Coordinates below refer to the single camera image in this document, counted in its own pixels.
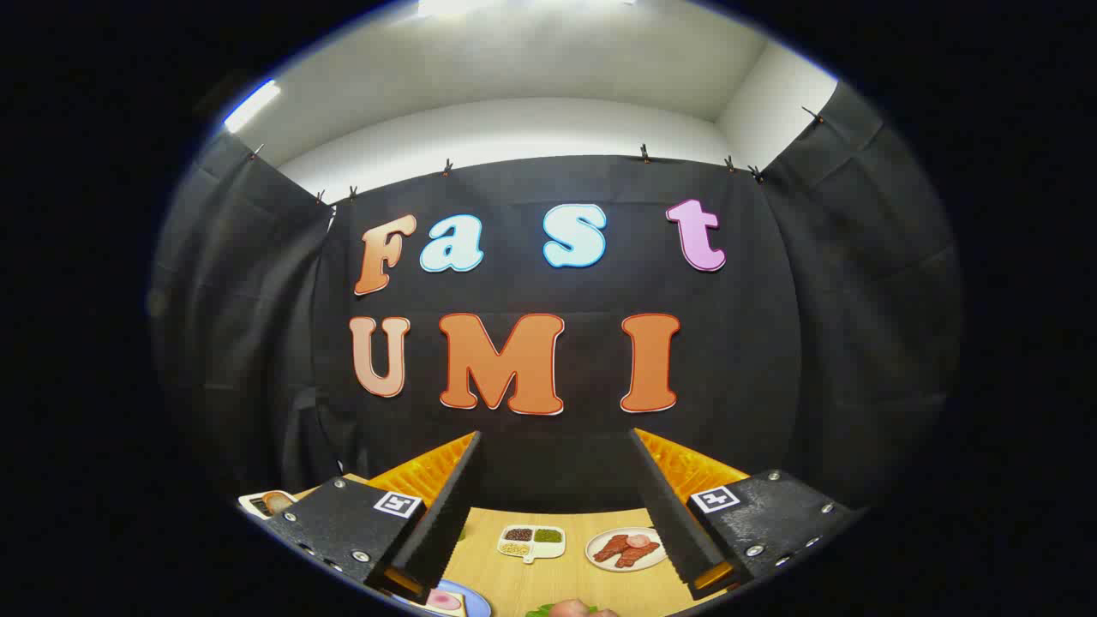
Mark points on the white oval plate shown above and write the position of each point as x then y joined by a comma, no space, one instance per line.
596,540

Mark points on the row of black cloth clips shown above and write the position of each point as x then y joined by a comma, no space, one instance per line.
644,154

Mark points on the white toaster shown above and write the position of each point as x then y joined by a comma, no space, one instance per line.
251,499

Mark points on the blue plate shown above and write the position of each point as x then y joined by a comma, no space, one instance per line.
476,600

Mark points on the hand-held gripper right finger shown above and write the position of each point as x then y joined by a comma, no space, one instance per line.
673,523

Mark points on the brown meat slice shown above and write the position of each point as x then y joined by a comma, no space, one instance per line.
610,547
638,555

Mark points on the pile of yellow soybeans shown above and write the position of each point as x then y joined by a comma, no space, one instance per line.
515,548

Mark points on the round pink ham slice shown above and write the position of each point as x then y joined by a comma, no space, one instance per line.
444,600

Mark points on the white divided dish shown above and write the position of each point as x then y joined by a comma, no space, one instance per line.
531,554

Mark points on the pile of dark red beans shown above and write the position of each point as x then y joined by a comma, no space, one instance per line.
518,534

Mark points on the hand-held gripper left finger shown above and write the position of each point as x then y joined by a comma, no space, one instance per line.
446,523

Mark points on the green lettuce leaf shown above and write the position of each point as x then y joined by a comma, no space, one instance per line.
538,612

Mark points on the small pink ham slice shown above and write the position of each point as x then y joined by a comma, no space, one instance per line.
638,540

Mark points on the pile of green beans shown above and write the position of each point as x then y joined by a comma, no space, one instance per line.
548,536

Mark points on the ceiling light strip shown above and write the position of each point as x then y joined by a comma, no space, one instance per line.
253,104

